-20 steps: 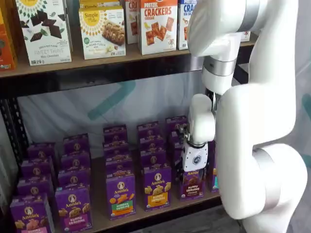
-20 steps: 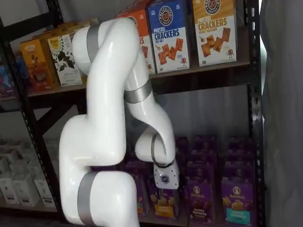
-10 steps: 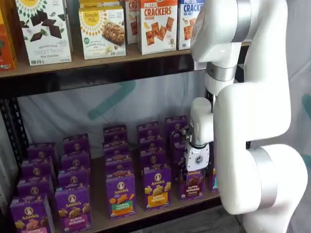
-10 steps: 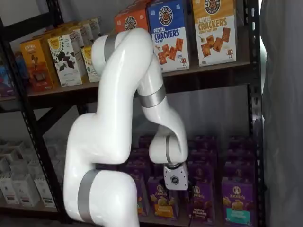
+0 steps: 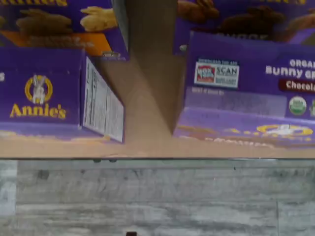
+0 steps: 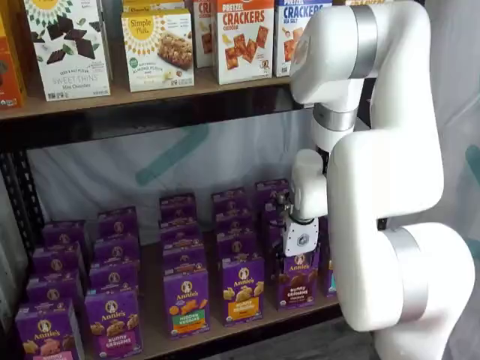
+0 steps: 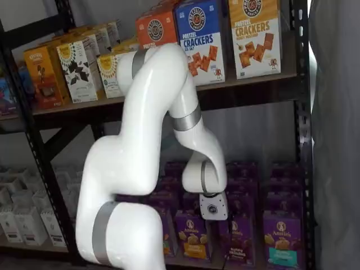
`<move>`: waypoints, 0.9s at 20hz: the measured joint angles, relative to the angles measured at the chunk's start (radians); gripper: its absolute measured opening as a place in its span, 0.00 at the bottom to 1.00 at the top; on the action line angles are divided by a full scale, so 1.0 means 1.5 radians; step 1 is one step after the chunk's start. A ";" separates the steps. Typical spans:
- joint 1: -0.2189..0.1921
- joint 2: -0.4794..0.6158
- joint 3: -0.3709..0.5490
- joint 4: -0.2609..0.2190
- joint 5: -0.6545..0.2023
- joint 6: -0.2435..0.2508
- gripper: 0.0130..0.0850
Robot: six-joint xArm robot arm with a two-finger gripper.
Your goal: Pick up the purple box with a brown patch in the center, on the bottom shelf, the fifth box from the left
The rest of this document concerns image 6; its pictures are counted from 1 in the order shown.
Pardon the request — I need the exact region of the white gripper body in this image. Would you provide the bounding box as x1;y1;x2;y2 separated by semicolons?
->
281;218;321;259

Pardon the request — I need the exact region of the purple box brown label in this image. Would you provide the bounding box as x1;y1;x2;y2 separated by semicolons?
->
276;250;323;313

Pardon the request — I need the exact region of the purple Annie's snack box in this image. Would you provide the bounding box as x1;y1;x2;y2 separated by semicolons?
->
93;233;142;264
31;242;89;277
159;192;198;223
210;188;249;215
25;270;86;305
216;229;258;260
254;178;290;206
214;211;253;234
318;220;332;264
41;219;91;248
266;223;286;286
88;259;140;292
160;218;206;249
162;244;208;273
261;202;288;227
97;205;140;238

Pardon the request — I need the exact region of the purple box orange label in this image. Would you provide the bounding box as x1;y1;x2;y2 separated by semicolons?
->
220;256;266;327

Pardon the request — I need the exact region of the purple box green label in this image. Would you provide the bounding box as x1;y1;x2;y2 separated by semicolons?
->
162;268;212;341

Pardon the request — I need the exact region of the purple box violet label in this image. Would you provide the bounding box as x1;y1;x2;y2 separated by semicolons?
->
84;287;144;357

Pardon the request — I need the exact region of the cheddar pretzel crackers box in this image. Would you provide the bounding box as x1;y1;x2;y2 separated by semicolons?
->
212;0;275;86

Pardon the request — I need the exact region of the sea salt pretzel crackers box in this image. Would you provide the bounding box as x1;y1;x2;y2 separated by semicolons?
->
273;0;334;78

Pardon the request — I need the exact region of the white pretzel crackers box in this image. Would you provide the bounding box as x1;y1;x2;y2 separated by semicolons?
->
192;0;215;69

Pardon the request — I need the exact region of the Simple Mills almond bar box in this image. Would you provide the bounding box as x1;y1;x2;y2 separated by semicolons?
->
121;7;196;93

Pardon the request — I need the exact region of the purple box pink label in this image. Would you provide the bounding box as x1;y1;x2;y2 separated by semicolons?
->
14;298;86;360

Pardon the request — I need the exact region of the yellow Simple Mills box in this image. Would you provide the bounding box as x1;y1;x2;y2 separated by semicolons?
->
121;0;187;14

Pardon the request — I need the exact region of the white Sweet Thins box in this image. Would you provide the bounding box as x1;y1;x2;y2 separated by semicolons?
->
23;0;113;103

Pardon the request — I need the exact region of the orange snack box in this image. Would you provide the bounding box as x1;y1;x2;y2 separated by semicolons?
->
0;9;28;110

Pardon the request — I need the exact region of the white sheet with teal stripe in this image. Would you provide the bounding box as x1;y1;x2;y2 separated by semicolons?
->
425;0;480;360
25;108;320;230

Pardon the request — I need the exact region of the black metal shelf frame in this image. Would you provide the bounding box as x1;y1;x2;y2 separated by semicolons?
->
0;85;376;360

